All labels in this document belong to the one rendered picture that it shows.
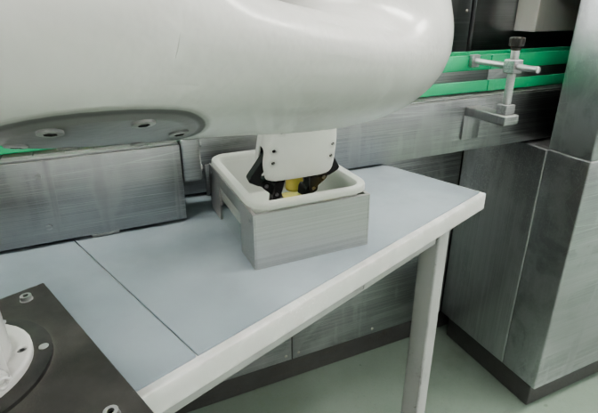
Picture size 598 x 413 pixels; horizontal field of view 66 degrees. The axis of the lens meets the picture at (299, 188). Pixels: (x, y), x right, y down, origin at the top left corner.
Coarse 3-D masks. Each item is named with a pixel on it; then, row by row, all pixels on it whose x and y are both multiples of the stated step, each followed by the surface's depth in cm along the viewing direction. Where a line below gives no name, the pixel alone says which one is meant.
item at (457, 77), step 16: (448, 64) 97; (464, 64) 99; (528, 64) 107; (544, 64) 109; (560, 64) 112; (448, 80) 99; (464, 80) 101; (480, 80) 103; (496, 80) 104; (528, 80) 108; (544, 80) 111; (560, 80) 113
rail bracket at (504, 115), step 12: (516, 36) 89; (516, 48) 88; (480, 60) 97; (516, 60) 89; (504, 72) 91; (516, 72) 90; (504, 96) 93; (468, 108) 100; (480, 108) 99; (504, 108) 92; (468, 120) 102; (492, 120) 95; (504, 120) 92; (516, 120) 93; (468, 132) 103
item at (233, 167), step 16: (224, 160) 75; (240, 160) 76; (224, 176) 66; (240, 176) 77; (336, 176) 69; (352, 176) 65; (240, 192) 60; (256, 192) 78; (320, 192) 60; (336, 192) 60; (352, 192) 61; (256, 208) 57; (272, 208) 57
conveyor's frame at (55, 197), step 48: (480, 96) 102; (528, 96) 108; (240, 144) 82; (336, 144) 90; (384, 144) 95; (432, 144) 101; (480, 144) 107; (0, 192) 60; (48, 192) 62; (96, 192) 65; (144, 192) 68; (192, 192) 81; (0, 240) 62; (48, 240) 65
